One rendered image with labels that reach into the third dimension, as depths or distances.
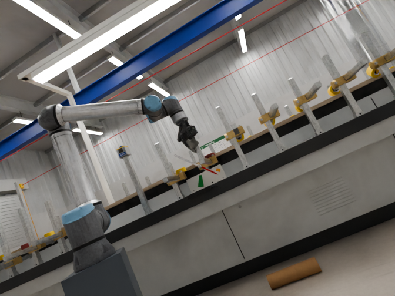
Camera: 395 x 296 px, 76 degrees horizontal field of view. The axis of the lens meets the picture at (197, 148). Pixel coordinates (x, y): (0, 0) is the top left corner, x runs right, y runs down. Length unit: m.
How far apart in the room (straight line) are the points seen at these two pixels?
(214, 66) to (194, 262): 8.21
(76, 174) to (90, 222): 0.34
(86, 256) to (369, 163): 1.79
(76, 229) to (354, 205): 1.70
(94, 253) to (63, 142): 0.65
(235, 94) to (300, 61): 2.36
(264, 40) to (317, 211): 8.26
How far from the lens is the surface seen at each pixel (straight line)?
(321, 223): 2.01
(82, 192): 1.52
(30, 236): 2.46
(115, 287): 1.27
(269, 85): 9.25
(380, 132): 1.89
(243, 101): 9.16
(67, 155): 1.57
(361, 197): 2.06
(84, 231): 1.31
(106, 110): 1.45
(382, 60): 1.97
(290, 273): 1.70
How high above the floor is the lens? 0.70
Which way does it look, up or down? 9 degrees up
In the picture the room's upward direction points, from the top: 25 degrees counter-clockwise
